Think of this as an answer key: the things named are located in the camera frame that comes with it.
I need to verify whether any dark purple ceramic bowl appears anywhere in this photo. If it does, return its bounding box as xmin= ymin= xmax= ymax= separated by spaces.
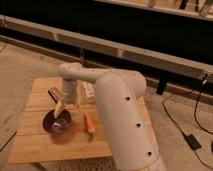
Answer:
xmin=42 ymin=110 xmax=71 ymax=134

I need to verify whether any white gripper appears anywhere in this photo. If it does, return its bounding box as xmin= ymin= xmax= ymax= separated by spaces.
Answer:
xmin=54 ymin=79 xmax=81 ymax=118

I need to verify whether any dark brown rectangular block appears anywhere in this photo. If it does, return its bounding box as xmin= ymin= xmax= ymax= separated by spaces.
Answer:
xmin=48 ymin=87 xmax=62 ymax=102

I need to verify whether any black cable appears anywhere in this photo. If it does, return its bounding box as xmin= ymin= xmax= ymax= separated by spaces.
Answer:
xmin=162 ymin=74 xmax=213 ymax=171

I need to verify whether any black power adapter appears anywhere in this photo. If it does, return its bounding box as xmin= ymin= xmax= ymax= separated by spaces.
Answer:
xmin=184 ymin=134 xmax=201 ymax=150

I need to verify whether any wooden table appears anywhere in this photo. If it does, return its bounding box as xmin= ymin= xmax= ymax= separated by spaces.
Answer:
xmin=7 ymin=77 xmax=153 ymax=166

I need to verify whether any orange carrot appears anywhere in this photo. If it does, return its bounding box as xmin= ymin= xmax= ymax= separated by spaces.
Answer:
xmin=84 ymin=112 xmax=96 ymax=134

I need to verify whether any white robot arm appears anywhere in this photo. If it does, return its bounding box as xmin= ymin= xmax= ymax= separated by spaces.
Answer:
xmin=58 ymin=63 xmax=167 ymax=171

